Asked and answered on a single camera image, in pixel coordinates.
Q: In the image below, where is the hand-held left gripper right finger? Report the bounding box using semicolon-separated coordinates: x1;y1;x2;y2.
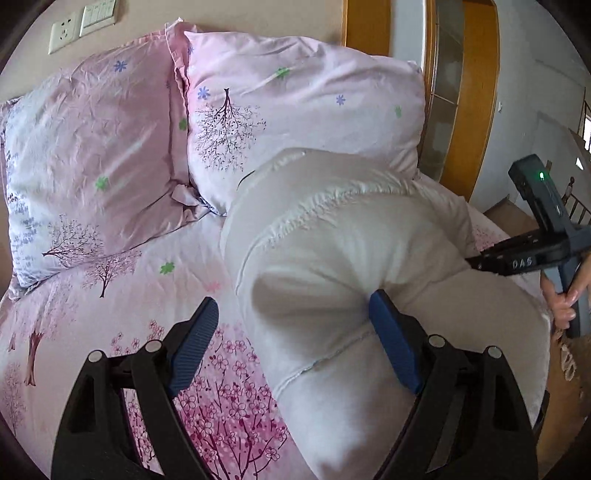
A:
368;289;540;480

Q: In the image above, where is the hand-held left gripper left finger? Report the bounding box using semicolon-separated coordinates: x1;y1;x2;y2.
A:
51;296;220;480

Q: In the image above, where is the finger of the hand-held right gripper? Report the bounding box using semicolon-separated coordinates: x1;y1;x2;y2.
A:
465;251;491;273

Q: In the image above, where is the beige puffer jacket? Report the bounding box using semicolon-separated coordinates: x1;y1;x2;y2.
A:
220;148;553;480

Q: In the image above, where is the person's right hand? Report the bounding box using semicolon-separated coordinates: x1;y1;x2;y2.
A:
540;276;591;334

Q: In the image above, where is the wooden railing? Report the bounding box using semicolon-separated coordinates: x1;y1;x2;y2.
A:
564;174;591;226

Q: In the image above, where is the pink floral bedsheet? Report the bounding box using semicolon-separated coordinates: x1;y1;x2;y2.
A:
0;198;555;480

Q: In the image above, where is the wooden glass door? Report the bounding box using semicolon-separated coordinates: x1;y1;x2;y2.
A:
342;0;502;204

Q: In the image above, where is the pink floral pillow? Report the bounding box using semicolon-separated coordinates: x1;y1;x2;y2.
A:
174;30;426;217
0;22;211;302

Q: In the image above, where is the white wall socket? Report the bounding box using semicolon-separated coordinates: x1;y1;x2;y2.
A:
47;12;80;56

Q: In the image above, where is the white light switch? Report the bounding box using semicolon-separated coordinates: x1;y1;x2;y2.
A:
78;0;118;38

